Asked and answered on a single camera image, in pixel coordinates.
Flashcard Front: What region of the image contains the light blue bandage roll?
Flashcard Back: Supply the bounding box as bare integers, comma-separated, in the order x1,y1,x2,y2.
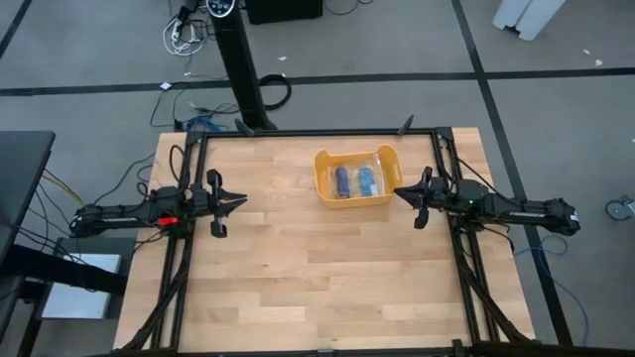
357,167,376,198

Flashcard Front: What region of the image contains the yellow floor cable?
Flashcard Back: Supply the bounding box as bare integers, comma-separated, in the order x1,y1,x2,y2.
42,170,85,207

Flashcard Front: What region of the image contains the yellow plastic bin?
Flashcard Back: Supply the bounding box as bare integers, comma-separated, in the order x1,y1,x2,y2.
313,143,405,210

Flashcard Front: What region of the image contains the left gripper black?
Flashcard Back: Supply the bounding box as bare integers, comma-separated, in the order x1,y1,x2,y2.
190,168,249,240

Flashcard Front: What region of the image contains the black tower fan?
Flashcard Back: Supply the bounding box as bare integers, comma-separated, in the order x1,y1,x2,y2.
204,0,279,132

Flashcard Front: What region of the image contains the white power strip with cables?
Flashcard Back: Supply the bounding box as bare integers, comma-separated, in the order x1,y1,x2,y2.
162,4,209,58

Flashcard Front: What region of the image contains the dark blue elastic bandage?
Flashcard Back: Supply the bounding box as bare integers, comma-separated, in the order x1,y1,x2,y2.
334,166,351,200

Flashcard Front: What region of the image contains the black coiled cable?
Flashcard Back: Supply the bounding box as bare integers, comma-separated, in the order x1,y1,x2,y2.
257,73,293,112

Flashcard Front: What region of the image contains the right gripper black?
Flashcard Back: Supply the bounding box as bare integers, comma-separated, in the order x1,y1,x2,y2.
392,165,450,231

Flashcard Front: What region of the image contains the black spring clamp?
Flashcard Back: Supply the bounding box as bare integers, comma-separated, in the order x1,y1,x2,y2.
396,113,416,137
233,117,257,138

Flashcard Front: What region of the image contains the black side desk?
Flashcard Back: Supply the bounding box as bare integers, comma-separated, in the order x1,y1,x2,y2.
0,129,129,298

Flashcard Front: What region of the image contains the black computer case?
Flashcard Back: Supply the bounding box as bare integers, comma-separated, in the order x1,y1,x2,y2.
244,0,324,26

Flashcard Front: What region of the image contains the grey caster wheel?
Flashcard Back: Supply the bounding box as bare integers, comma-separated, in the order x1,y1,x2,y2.
604,193,635,222

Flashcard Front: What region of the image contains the thin blue floor cable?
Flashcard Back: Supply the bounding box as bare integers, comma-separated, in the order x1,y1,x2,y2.
512,233,592,346

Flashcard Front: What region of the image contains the bundled blue cable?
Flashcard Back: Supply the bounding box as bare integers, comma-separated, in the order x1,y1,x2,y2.
184,114,230,134

